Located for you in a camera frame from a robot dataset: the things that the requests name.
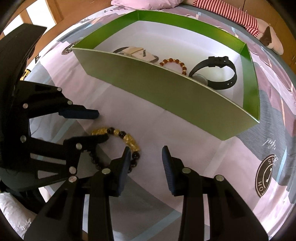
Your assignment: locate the amber bead bracelet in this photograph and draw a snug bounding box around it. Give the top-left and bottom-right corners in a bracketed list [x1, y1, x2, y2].
[159, 58, 188, 76]

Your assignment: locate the patchwork bed sheet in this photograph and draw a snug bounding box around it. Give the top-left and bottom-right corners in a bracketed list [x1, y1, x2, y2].
[27, 6, 295, 240]

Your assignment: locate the striped plush toy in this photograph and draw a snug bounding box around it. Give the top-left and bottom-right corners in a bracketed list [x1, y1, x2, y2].
[183, 0, 284, 55]

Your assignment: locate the wooden headboard cabinet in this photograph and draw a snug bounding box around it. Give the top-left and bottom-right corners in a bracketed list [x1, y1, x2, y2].
[227, 0, 295, 72]

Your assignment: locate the black and gold bead bracelet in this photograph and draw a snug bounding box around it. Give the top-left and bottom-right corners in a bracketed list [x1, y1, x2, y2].
[89, 126, 141, 174]

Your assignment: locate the white wrist watch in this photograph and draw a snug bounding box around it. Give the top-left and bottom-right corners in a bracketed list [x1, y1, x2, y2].
[113, 46, 159, 63]

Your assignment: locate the white sleeve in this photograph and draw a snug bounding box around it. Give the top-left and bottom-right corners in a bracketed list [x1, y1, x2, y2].
[0, 193, 37, 239]

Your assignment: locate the green cardboard box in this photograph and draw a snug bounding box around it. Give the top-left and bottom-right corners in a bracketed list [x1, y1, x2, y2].
[73, 11, 260, 140]

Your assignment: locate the black wrist watch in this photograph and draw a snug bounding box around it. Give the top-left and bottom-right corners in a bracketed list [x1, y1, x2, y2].
[189, 56, 237, 90]

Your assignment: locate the pink crumpled quilt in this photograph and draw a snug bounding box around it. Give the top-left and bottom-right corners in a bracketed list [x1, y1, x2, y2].
[111, 0, 183, 10]

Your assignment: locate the wooden door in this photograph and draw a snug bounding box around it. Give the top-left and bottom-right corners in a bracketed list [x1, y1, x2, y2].
[1, 1, 111, 65]

